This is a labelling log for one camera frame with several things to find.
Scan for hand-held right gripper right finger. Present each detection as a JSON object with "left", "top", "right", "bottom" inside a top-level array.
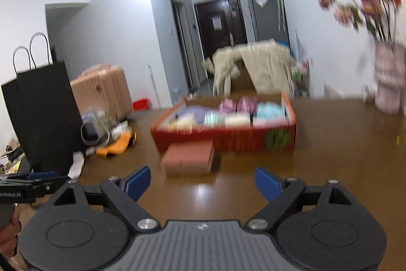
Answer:
[{"left": 246, "top": 166, "right": 353, "bottom": 231}]

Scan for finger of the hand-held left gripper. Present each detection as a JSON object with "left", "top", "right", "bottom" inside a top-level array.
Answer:
[{"left": 27, "top": 171, "right": 61, "bottom": 181}]

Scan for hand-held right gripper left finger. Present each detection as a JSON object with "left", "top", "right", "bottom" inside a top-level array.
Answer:
[{"left": 52, "top": 165, "right": 161, "bottom": 233}]

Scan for red cardboard box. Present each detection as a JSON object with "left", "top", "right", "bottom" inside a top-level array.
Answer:
[{"left": 150, "top": 91, "right": 297, "bottom": 154}]

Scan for lilac soft cloth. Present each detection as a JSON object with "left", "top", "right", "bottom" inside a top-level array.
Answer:
[{"left": 177, "top": 108, "right": 207, "bottom": 124}]

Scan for person's left hand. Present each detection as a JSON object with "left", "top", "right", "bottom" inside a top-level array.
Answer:
[{"left": 0, "top": 204, "right": 21, "bottom": 248}]

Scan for crumpled white tissue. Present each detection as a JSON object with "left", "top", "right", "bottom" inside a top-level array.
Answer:
[{"left": 68, "top": 152, "right": 86, "bottom": 180}]

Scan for pile of shoes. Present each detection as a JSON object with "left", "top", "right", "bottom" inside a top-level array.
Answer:
[{"left": 0, "top": 138, "right": 25, "bottom": 174}]

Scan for reddish brown flat box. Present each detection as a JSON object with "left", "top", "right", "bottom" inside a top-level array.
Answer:
[{"left": 160, "top": 140, "right": 215, "bottom": 175}]

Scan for tall black paper bag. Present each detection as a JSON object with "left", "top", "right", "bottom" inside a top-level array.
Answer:
[{"left": 17, "top": 32, "right": 87, "bottom": 175}]

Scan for short black paper bag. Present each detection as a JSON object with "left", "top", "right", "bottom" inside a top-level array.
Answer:
[{"left": 1, "top": 46, "right": 33, "bottom": 164}]

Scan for red plastic basin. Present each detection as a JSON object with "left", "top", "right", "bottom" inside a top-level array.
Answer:
[{"left": 132, "top": 98, "right": 150, "bottom": 111}]

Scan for pink hard suitcase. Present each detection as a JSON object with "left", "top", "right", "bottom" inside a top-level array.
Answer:
[{"left": 69, "top": 65, "right": 134, "bottom": 122}]

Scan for beige coat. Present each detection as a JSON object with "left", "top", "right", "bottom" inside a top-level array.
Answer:
[{"left": 202, "top": 40, "right": 293, "bottom": 97}]

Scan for small white jar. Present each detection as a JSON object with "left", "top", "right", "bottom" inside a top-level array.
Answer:
[{"left": 361, "top": 85, "right": 378, "bottom": 102}]

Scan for pink patterned vase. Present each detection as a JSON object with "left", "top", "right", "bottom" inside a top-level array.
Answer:
[{"left": 374, "top": 41, "right": 406, "bottom": 115}]

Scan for grey refrigerator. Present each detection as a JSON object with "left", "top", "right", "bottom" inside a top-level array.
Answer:
[{"left": 247, "top": 0, "right": 291, "bottom": 48}]

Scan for dark entrance door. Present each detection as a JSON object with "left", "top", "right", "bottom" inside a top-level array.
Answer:
[{"left": 194, "top": 0, "right": 248, "bottom": 59}]

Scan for orange strap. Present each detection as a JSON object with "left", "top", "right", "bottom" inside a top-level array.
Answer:
[{"left": 95, "top": 131, "right": 137, "bottom": 156}]

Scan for white charging cable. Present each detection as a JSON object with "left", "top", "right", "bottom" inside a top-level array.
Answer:
[{"left": 80, "top": 117, "right": 110, "bottom": 145}]

